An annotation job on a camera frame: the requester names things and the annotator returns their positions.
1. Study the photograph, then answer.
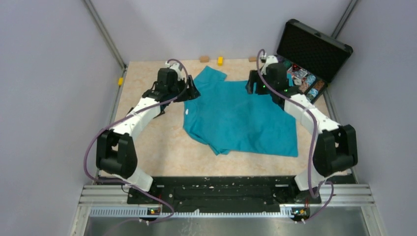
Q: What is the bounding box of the yellow block at back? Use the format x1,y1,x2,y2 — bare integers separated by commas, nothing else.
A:
217,57,224,66

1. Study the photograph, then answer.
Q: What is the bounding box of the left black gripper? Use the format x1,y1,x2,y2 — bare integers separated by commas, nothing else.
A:
168,75,200,102

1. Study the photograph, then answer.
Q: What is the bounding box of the black carrying case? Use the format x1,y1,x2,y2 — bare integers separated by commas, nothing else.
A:
276,19,354,103

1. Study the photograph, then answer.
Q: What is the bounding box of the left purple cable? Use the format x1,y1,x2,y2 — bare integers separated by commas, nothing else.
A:
84,59,190,225

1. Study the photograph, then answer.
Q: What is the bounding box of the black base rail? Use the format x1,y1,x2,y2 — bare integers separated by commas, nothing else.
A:
127,176,356,214

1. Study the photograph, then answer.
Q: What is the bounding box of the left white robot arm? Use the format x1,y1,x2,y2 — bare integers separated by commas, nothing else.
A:
95,59,200,203

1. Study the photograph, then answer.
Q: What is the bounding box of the purple cable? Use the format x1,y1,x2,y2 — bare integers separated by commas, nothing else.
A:
84,59,190,225
256,49,334,224

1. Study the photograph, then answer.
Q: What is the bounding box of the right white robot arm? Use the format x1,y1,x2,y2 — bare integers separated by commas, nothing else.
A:
246,50,358,203

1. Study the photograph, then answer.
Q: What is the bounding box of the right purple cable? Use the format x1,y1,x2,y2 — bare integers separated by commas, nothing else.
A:
256,49,334,224

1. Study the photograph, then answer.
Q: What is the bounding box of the left tan wooden block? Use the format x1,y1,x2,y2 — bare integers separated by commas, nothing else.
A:
199,56,210,63

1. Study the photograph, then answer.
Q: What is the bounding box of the teal t-shirt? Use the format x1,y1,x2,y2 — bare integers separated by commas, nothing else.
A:
183,66,298,157

